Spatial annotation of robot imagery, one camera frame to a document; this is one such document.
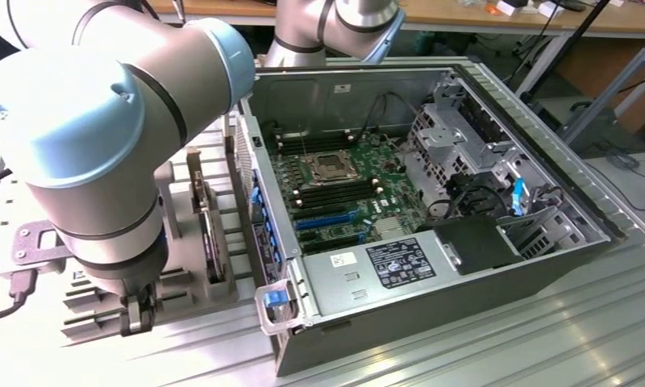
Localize black plastic cover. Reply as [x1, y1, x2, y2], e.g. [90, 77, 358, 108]
[431, 215, 519, 276]

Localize black stand pole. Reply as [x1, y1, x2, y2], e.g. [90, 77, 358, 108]
[514, 0, 603, 96]

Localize black wire bundle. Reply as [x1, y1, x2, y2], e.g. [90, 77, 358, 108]
[442, 175, 513, 221]

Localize silver disk bay cage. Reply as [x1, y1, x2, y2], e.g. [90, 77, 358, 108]
[405, 72, 611, 263]

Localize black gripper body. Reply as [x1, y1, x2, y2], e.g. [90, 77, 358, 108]
[118, 281, 161, 312]

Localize graphics card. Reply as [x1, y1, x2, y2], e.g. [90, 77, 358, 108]
[186, 147, 233, 289]

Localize floor cables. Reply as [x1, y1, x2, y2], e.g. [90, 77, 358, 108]
[605, 139, 645, 211]

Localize wooden desk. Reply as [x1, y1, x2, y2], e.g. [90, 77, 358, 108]
[149, 0, 645, 42]

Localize aluminium profile frame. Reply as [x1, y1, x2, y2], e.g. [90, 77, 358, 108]
[561, 46, 645, 211]

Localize blue expansion slot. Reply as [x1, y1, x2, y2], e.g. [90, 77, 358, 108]
[291, 209, 354, 231]

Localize black camera cable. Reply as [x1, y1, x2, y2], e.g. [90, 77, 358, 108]
[0, 268, 39, 323]

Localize green motherboard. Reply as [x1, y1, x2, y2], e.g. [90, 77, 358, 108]
[267, 124, 429, 257]

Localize CPU socket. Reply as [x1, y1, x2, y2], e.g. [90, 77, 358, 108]
[299, 151, 358, 186]

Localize black RAM slot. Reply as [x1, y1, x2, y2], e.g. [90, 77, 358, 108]
[294, 178, 381, 193]
[275, 131, 355, 143]
[297, 184, 381, 198]
[298, 189, 382, 203]
[281, 145, 359, 157]
[277, 135, 357, 148]
[299, 193, 383, 208]
[278, 140, 358, 152]

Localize clear latch blue tab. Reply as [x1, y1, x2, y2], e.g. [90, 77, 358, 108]
[253, 280, 302, 337]

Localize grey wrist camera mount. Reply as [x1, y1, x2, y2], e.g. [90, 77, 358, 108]
[9, 219, 69, 277]

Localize black open PC case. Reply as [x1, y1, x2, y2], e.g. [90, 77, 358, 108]
[222, 62, 627, 378]

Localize black wire loop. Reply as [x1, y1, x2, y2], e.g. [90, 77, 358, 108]
[371, 92, 421, 140]

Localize silver chipset heatsink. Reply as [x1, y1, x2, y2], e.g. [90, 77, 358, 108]
[374, 219, 410, 239]

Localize black expansion slot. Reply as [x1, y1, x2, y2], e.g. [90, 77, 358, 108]
[298, 233, 363, 253]

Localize blue wire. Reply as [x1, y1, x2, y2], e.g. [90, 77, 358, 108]
[511, 177, 533, 215]

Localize grey parts rack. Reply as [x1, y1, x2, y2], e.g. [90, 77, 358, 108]
[58, 159, 242, 340]

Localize grey power supply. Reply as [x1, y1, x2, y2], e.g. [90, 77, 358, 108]
[299, 231, 466, 318]

